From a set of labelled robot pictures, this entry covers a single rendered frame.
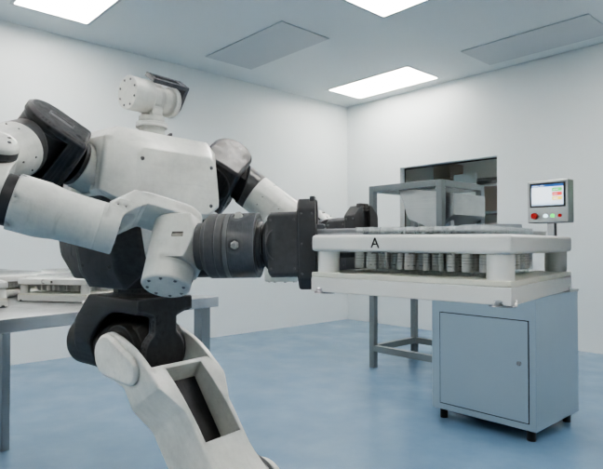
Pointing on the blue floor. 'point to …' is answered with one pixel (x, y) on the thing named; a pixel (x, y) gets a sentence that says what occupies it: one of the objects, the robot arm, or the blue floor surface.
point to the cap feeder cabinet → (507, 361)
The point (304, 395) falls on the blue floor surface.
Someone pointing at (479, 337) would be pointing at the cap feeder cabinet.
